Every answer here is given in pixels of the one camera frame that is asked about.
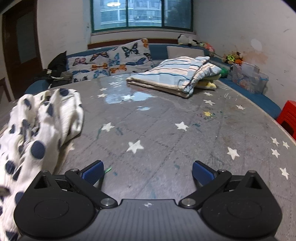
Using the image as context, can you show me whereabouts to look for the dark wooden cabinet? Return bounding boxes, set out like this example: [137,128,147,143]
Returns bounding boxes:
[0,77,12,103]

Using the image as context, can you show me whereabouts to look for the brown plush toy pile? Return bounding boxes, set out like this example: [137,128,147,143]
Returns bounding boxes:
[222,51,244,65]

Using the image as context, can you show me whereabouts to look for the red plastic stool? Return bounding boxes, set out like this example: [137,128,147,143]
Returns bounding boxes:
[276,100,296,137]

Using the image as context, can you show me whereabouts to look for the clear plastic storage box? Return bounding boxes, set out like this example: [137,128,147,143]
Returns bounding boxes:
[231,62,269,94]

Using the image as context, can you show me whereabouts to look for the grey star tablecloth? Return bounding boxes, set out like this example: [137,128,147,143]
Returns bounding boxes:
[0,77,296,241]

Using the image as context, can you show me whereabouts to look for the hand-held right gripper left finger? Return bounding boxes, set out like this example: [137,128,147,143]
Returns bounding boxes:
[24,161,118,209]

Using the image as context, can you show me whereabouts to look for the grey cushion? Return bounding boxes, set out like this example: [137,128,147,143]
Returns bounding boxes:
[166,46,205,59]

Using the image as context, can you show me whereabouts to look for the folded blue striped clothes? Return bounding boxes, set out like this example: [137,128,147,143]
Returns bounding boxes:
[126,56,222,98]

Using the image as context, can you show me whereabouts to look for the brown wooden door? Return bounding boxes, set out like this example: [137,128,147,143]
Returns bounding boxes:
[1,0,44,100]

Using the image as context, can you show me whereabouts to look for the black white plush toy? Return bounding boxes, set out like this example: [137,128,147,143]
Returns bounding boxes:
[178,34,205,47]

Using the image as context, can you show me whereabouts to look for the butterfly print blanket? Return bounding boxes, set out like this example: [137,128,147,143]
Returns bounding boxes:
[66,38,155,83]

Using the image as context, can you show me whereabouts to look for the folded yellow cloth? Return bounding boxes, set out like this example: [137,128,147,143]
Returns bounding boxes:
[195,74,222,90]

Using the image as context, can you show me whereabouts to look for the white navy polka dot garment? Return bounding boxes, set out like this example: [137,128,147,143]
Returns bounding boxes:
[0,88,84,241]

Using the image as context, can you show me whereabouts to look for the green framed window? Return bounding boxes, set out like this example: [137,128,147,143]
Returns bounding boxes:
[90,0,197,34]

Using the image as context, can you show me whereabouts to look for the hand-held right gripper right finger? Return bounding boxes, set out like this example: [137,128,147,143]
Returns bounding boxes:
[179,161,273,209]

